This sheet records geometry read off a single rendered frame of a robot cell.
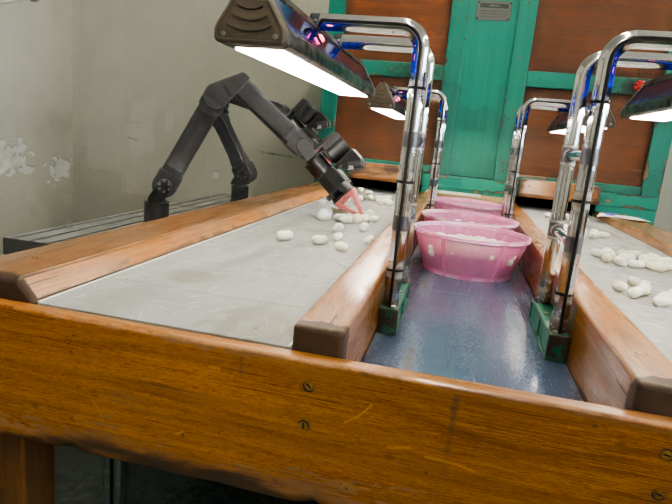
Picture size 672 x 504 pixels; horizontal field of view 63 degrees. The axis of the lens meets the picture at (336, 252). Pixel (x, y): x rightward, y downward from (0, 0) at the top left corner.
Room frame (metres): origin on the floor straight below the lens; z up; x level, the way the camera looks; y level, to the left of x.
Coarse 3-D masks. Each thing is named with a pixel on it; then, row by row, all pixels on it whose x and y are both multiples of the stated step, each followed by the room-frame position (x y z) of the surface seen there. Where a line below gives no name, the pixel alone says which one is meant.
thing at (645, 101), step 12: (648, 84) 1.06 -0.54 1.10; (660, 84) 0.98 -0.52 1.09; (636, 96) 1.08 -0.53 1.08; (648, 96) 0.99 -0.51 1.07; (660, 96) 0.92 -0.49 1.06; (624, 108) 1.09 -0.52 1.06; (636, 108) 1.01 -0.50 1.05; (648, 108) 0.94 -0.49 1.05; (660, 108) 0.89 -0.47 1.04; (648, 120) 1.10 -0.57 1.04
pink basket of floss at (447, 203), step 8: (440, 200) 2.07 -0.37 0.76; (448, 200) 2.09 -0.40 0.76; (456, 200) 2.10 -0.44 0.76; (464, 200) 2.10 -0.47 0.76; (472, 200) 2.09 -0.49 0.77; (480, 200) 2.08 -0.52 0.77; (440, 208) 1.91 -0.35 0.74; (448, 208) 1.88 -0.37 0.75; (456, 208) 1.86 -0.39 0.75; (464, 208) 2.09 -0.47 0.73; (472, 208) 1.85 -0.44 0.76; (480, 208) 1.84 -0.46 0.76; (488, 208) 1.85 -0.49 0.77; (496, 208) 1.86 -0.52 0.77; (440, 216) 1.92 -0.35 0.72; (448, 216) 1.89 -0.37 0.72; (464, 216) 1.86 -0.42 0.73; (496, 224) 1.93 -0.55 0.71
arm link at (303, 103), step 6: (300, 102) 1.96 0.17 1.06; (306, 102) 1.96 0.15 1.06; (294, 108) 1.97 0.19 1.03; (300, 108) 1.96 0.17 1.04; (306, 108) 1.95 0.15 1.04; (312, 108) 1.94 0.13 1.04; (288, 114) 1.96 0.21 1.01; (300, 114) 1.95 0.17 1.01; (306, 114) 1.95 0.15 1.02; (312, 114) 1.95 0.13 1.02; (306, 120) 1.95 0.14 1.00
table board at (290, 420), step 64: (0, 320) 0.58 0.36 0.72; (64, 320) 0.56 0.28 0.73; (0, 384) 0.58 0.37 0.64; (64, 384) 0.56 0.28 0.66; (128, 384) 0.55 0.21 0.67; (192, 384) 0.53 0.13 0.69; (256, 384) 0.52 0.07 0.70; (320, 384) 0.50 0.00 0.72; (384, 384) 0.49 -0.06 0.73; (448, 384) 0.48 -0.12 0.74; (128, 448) 0.55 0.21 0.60; (192, 448) 0.53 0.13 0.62; (256, 448) 0.52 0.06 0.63; (320, 448) 0.50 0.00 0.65; (384, 448) 0.49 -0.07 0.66; (448, 448) 0.48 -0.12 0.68; (512, 448) 0.47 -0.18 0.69; (576, 448) 0.46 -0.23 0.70; (640, 448) 0.45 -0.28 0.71
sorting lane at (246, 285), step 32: (256, 224) 1.25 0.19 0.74; (288, 224) 1.29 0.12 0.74; (320, 224) 1.34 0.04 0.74; (352, 224) 1.39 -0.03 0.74; (384, 224) 1.44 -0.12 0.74; (192, 256) 0.88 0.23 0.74; (224, 256) 0.90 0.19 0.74; (256, 256) 0.93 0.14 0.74; (288, 256) 0.95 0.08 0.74; (320, 256) 0.98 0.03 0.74; (352, 256) 1.00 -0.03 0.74; (96, 288) 0.66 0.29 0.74; (128, 288) 0.68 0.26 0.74; (160, 288) 0.69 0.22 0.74; (192, 288) 0.70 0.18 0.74; (224, 288) 0.72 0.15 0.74; (256, 288) 0.73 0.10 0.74; (288, 288) 0.75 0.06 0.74; (320, 288) 0.76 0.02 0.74; (128, 320) 0.57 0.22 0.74; (160, 320) 0.57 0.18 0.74; (192, 320) 0.58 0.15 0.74; (224, 320) 0.59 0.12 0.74; (256, 320) 0.60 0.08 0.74; (288, 320) 0.61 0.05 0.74
